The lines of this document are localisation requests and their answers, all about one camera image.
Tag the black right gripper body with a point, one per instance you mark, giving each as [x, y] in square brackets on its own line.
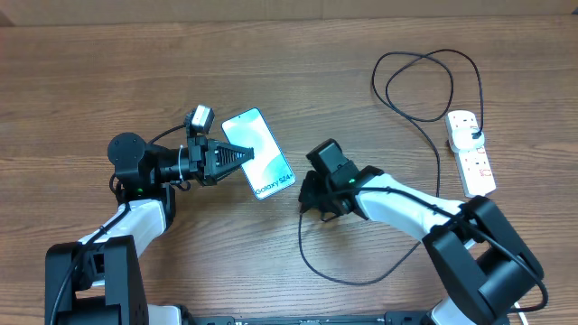
[317, 196]

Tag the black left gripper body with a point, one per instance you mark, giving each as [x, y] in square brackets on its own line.
[196, 157]

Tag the blue Galaxy smartphone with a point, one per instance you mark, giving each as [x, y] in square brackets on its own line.
[268, 172]

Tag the white power strip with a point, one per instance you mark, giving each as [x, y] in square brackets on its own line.
[477, 178]

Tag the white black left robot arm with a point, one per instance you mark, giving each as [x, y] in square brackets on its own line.
[97, 279]

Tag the white charger plug adapter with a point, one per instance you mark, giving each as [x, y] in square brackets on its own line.
[466, 139]

